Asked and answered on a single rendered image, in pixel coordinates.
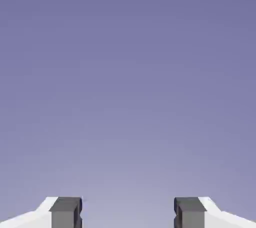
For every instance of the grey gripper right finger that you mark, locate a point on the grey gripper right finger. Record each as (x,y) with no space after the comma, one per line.
(191,214)

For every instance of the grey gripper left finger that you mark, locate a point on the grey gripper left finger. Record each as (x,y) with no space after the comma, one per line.
(64,214)

